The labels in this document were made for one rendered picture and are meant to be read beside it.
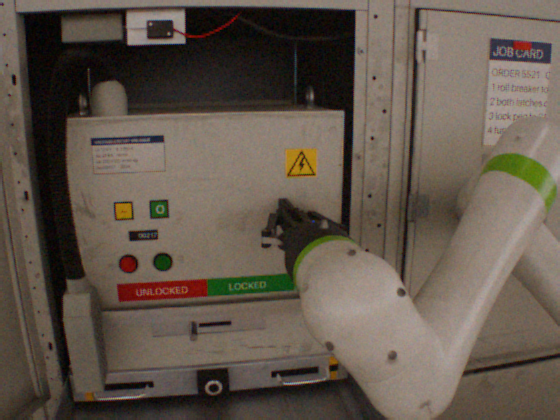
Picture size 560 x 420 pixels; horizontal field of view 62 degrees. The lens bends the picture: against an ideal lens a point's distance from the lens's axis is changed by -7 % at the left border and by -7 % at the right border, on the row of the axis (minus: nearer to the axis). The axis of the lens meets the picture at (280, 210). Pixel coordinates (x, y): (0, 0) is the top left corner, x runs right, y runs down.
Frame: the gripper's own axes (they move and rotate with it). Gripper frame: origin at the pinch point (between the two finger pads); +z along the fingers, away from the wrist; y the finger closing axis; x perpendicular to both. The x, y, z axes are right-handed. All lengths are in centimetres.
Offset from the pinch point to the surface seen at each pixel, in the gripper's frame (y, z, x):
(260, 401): -5.0, 0.5, -38.3
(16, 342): -51, 6, -25
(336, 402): 9.4, -2.8, -38.3
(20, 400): -52, 4, -36
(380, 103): 19.1, 7.5, 17.4
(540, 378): 65, 5, -48
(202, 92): -10, 86, 16
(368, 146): 17.0, 7.5, 9.5
